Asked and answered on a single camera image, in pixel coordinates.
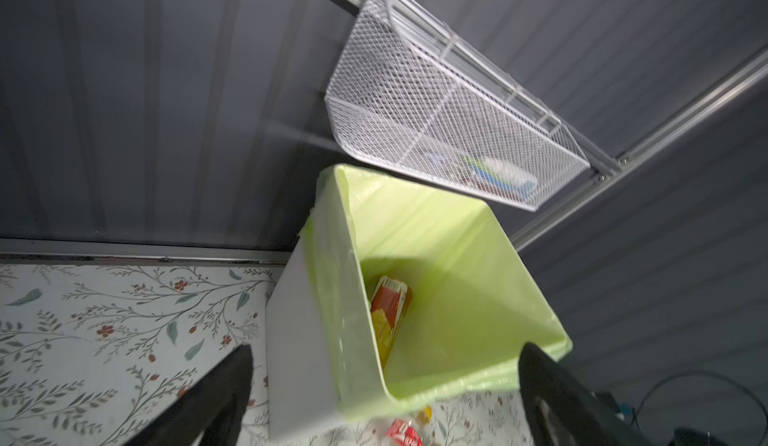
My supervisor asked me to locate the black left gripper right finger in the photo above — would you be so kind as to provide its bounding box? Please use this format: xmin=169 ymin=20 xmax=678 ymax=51
xmin=518 ymin=342 xmax=651 ymax=445

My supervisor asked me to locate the white plastic bin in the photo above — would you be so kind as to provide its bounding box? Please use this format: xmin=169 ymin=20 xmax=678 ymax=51
xmin=266 ymin=232 xmax=393 ymax=443

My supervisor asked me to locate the white wire mesh basket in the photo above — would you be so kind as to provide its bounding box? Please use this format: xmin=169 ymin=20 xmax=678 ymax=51
xmin=325 ymin=0 xmax=590 ymax=212

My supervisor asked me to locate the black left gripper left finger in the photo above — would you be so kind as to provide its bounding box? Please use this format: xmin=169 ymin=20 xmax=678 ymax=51
xmin=128 ymin=345 xmax=254 ymax=445

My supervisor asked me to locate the clear bottle red label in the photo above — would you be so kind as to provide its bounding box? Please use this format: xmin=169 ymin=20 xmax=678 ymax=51
xmin=378 ymin=406 xmax=434 ymax=446

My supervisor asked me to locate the green bin liner bag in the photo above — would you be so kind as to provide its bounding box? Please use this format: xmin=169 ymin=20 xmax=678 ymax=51
xmin=301 ymin=165 xmax=572 ymax=415

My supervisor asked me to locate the toothpaste tube in basket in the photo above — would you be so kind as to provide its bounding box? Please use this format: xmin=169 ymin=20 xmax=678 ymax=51
xmin=461 ymin=156 xmax=538 ymax=201

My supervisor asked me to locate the orange cap orange label bottle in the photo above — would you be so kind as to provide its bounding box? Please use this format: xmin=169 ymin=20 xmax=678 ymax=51
xmin=370 ymin=276 xmax=413 ymax=368

